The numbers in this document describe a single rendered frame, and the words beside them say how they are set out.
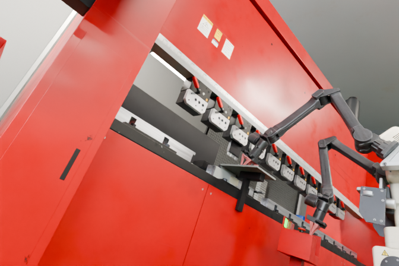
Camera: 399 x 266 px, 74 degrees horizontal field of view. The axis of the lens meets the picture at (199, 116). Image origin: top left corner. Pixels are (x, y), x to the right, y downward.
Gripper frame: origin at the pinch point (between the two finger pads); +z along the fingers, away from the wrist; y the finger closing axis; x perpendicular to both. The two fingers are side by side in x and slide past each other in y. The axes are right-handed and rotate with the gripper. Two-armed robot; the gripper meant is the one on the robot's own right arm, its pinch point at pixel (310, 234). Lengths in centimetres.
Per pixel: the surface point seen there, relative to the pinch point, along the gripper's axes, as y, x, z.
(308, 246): -5.0, 15.2, 6.6
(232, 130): 52, 40, -29
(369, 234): -7, -177, -41
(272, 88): 58, 15, -79
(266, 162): 43, 0, -29
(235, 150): 51, 29, -21
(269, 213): 23.8, 4.4, 0.9
